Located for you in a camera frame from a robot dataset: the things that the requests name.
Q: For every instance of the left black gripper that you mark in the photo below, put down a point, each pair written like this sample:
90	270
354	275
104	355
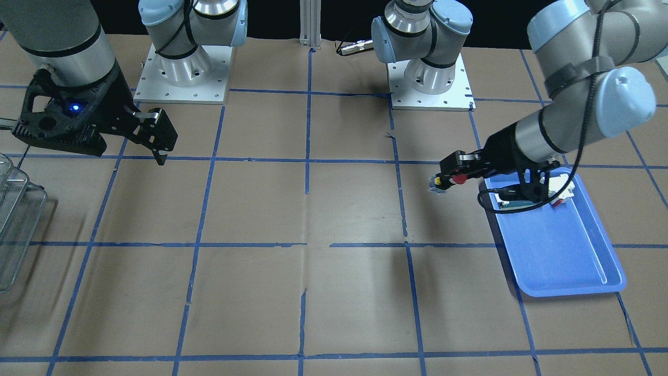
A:
499	150

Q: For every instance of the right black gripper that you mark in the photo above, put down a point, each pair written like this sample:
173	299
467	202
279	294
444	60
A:
114	102

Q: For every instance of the red emergency stop button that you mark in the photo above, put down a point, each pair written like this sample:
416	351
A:
440	183

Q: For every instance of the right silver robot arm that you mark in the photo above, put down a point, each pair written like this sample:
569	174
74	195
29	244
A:
67	36

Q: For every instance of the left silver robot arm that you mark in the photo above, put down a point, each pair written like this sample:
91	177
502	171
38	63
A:
585	49

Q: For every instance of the green circuit board part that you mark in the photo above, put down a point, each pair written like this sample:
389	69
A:
508	200

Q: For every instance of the white electrical component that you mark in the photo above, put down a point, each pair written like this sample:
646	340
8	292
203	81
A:
560	189

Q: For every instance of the blue plastic tray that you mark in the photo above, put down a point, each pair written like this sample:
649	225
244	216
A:
559	251

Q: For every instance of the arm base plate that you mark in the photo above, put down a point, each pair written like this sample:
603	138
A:
416	86
202	78

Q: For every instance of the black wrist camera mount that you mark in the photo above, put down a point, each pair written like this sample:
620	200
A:
62	118

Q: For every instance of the stacked wire mesh shelf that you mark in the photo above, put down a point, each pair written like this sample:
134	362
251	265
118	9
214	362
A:
22	203

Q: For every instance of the aluminium frame post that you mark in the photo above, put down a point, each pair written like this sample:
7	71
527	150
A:
310	22

